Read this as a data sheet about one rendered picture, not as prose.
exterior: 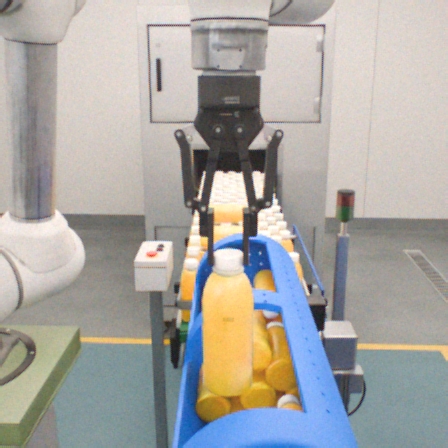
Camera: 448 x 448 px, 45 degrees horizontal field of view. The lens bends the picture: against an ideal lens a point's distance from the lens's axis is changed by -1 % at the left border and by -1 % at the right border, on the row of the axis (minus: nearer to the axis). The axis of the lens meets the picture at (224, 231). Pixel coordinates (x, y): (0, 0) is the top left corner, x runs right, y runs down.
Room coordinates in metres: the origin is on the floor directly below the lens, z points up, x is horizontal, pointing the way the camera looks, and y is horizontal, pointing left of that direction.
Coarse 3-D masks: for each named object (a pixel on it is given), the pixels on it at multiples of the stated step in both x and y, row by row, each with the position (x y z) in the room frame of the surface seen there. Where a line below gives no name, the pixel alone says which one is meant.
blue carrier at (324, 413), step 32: (256, 256) 1.42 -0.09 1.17; (288, 256) 1.37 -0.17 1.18; (288, 288) 1.08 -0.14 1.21; (192, 320) 1.14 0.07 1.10; (288, 320) 0.91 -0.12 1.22; (192, 352) 0.96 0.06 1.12; (320, 352) 0.86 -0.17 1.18; (192, 384) 0.97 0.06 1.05; (320, 384) 0.72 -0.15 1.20; (192, 416) 0.88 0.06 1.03; (224, 416) 0.62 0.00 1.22; (256, 416) 0.60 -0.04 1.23; (288, 416) 0.61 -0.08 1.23; (320, 416) 0.63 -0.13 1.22
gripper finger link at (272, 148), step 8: (272, 136) 0.66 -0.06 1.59; (280, 136) 0.65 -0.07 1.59; (272, 144) 0.65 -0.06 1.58; (272, 152) 0.65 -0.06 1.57; (272, 160) 0.65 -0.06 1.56; (264, 168) 0.68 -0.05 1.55; (272, 168) 0.65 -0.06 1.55; (264, 176) 0.67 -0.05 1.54; (272, 176) 0.65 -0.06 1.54; (264, 184) 0.66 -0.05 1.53; (272, 184) 0.65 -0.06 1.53; (264, 192) 0.65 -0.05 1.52; (272, 192) 0.65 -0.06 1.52; (264, 200) 0.65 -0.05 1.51; (272, 200) 0.65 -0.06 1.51
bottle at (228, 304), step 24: (216, 288) 0.64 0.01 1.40; (240, 288) 0.64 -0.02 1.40; (216, 312) 0.64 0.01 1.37; (240, 312) 0.64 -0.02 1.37; (216, 336) 0.64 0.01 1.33; (240, 336) 0.64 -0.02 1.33; (216, 360) 0.64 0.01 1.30; (240, 360) 0.64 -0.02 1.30; (216, 384) 0.63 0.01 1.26; (240, 384) 0.64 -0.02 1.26
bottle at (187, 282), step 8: (184, 272) 1.56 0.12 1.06; (192, 272) 1.55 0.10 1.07; (184, 280) 1.55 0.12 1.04; (192, 280) 1.54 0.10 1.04; (184, 288) 1.55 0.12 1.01; (192, 288) 1.54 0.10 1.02; (184, 296) 1.55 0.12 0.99; (192, 296) 1.54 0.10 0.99; (184, 312) 1.55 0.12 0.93; (184, 320) 1.55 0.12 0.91
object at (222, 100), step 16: (208, 80) 0.64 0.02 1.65; (224, 80) 0.63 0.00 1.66; (240, 80) 0.63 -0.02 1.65; (256, 80) 0.64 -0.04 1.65; (208, 96) 0.64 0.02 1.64; (224, 96) 0.63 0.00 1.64; (240, 96) 0.63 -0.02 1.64; (256, 96) 0.64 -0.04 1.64; (208, 112) 0.65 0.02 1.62; (224, 112) 0.65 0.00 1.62; (240, 112) 0.65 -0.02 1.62; (256, 112) 0.66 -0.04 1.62; (208, 128) 0.65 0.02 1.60; (224, 128) 0.65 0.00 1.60; (256, 128) 0.65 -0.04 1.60; (208, 144) 0.66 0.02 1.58; (224, 144) 0.65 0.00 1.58
